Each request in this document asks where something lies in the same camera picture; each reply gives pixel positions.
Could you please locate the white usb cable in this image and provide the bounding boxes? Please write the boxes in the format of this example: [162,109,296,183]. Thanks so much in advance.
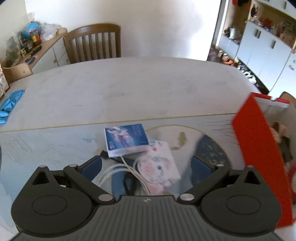
[98,155,151,195]

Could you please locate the blue paperback book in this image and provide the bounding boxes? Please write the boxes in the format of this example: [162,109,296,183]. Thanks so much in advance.
[104,123,149,158]

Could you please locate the red and white cardboard box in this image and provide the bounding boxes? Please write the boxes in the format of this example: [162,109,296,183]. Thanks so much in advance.
[232,92,295,227]

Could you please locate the light blue patterned table mat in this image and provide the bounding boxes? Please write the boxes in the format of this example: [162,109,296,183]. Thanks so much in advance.
[1,114,244,240]

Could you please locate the white floral pouch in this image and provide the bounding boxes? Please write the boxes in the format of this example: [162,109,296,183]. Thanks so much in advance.
[133,140,181,195]

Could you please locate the blue glove on table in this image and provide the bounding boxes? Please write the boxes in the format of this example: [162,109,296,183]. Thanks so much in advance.
[0,89,25,124]

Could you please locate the wooden box on table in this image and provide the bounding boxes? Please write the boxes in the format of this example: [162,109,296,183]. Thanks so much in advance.
[2,63,33,84]

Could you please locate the white sideboard with wooden top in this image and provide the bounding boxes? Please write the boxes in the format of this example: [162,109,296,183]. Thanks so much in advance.
[17,28,70,74]

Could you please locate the white tall cabinet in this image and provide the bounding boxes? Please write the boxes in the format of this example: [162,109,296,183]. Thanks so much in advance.
[218,0,296,93]

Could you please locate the wooden chair at far side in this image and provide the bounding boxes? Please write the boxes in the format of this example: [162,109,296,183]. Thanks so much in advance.
[63,23,121,64]

